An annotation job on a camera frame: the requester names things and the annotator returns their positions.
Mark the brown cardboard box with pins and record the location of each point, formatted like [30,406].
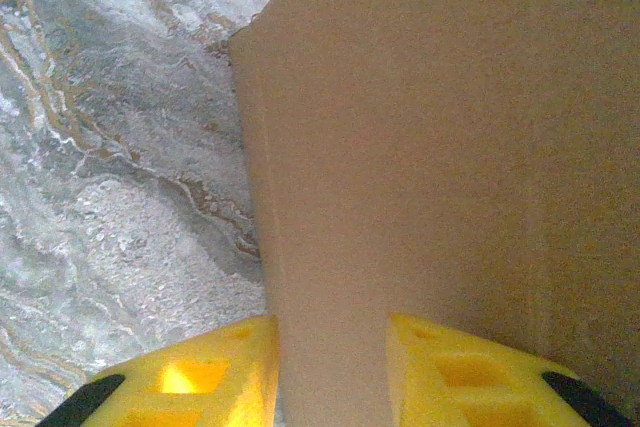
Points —
[425,147]

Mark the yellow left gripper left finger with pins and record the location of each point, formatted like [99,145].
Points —
[250,372]

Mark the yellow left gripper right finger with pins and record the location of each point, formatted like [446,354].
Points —
[417,372]

